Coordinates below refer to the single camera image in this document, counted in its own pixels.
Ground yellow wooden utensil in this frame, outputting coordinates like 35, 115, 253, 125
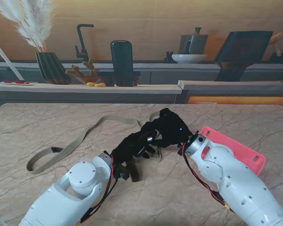
268, 32, 283, 57

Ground red black cable bundle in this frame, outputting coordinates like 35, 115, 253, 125
182, 143, 236, 214
76, 154, 120, 226

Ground green cactus plant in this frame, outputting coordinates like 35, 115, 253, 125
65, 58, 101, 84

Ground white pampas grass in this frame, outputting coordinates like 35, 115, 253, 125
0, 0, 56, 53

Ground dark brown woven belt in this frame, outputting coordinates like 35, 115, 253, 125
126, 143, 161, 183

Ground white leaning board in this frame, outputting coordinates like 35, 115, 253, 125
0, 47, 25, 81

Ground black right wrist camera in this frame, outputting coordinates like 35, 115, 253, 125
176, 143, 187, 156

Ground black kitchen faucet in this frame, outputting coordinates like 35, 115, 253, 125
75, 24, 95, 63

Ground beige woven belt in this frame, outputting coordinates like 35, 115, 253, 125
25, 112, 165, 175

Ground grey lidded pot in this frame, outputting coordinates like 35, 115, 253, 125
178, 27, 209, 56

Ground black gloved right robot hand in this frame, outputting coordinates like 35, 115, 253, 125
141, 107, 194, 149

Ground plate with red food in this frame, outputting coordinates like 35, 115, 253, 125
0, 80, 35, 86

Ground small black figurine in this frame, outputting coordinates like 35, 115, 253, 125
164, 51, 174, 64

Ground pink plastic storage basket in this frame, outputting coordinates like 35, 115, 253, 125
199, 126, 267, 176

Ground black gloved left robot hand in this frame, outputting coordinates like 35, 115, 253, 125
112, 131, 158, 166

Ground yellow lemons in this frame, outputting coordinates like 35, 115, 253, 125
85, 81, 107, 88

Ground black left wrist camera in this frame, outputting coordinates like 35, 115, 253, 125
113, 164, 131, 181

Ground dark angular stand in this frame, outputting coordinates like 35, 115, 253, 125
213, 31, 274, 82

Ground white speckled bowl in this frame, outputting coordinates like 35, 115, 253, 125
171, 54, 208, 64

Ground small dark container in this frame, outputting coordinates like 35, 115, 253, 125
270, 49, 283, 64

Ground tall black appliance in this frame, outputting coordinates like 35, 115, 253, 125
98, 40, 141, 87

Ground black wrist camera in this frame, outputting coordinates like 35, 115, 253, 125
113, 164, 131, 181
176, 143, 187, 156

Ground dark ribbed vase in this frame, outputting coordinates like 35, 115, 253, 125
35, 52, 73, 85

